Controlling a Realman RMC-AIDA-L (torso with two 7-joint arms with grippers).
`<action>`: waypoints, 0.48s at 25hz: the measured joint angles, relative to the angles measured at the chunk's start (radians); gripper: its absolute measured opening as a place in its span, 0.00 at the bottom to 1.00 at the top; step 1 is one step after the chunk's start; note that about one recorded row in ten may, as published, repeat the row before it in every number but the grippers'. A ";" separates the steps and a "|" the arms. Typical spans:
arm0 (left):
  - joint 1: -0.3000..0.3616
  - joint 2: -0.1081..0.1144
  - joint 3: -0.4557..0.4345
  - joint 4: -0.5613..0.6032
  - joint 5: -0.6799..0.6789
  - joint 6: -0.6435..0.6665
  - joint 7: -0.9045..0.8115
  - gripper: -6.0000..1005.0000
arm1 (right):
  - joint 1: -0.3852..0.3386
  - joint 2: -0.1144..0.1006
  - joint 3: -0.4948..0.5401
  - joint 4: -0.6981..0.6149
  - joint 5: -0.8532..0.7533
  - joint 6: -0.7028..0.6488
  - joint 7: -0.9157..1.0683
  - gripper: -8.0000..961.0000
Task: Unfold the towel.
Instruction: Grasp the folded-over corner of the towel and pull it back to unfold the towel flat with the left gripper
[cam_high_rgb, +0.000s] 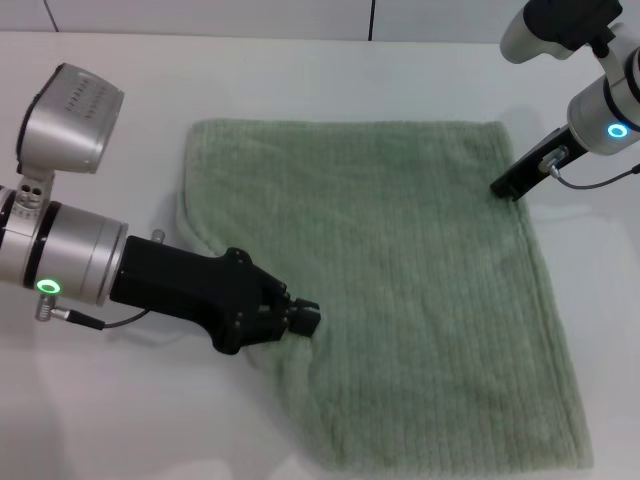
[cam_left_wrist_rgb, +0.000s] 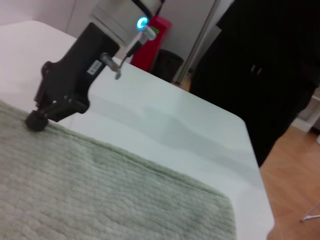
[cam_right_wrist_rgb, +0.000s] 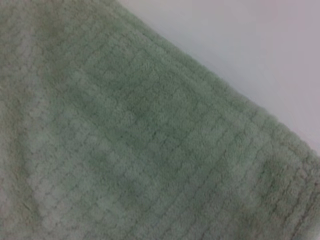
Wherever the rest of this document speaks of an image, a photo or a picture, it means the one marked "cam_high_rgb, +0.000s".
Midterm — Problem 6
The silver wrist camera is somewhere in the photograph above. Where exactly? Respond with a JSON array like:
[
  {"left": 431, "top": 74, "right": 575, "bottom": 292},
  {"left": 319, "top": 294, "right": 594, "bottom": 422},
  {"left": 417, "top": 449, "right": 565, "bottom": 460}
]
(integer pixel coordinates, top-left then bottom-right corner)
[
  {"left": 500, "top": 0, "right": 620, "bottom": 64},
  {"left": 12, "top": 62, "right": 126, "bottom": 222}
]

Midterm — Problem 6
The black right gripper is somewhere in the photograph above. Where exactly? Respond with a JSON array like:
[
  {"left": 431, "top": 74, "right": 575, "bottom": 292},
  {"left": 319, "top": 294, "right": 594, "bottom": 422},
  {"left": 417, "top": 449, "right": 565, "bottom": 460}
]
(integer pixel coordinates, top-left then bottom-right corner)
[{"left": 490, "top": 124, "right": 584, "bottom": 203}]

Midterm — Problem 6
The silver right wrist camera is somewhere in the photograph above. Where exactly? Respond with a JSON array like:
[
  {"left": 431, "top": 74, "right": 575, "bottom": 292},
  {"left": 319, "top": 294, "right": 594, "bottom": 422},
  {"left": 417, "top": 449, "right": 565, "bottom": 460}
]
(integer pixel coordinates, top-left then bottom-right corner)
[{"left": 500, "top": 0, "right": 620, "bottom": 64}]

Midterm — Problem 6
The green ribbed towel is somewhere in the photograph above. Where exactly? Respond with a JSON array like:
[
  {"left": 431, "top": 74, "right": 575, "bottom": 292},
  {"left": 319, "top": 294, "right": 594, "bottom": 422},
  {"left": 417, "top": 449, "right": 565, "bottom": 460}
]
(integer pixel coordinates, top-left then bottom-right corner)
[{"left": 172, "top": 118, "right": 595, "bottom": 471}]

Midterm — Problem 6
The left gripper cable with connector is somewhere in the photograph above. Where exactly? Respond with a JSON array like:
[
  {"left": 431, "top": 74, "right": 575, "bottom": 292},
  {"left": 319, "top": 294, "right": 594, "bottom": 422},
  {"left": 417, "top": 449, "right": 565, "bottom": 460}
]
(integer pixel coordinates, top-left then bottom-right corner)
[{"left": 33, "top": 294, "right": 152, "bottom": 332}]

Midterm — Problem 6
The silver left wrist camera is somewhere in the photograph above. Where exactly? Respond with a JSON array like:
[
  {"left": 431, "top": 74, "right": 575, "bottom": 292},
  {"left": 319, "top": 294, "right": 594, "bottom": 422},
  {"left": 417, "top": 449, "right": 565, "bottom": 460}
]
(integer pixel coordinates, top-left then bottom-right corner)
[{"left": 12, "top": 62, "right": 126, "bottom": 222}]

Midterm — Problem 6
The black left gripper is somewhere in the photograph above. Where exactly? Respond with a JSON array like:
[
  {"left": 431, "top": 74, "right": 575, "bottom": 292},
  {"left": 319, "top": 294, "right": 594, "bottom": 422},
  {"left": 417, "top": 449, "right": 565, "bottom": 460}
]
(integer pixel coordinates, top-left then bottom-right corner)
[{"left": 109, "top": 234, "right": 322, "bottom": 357}]

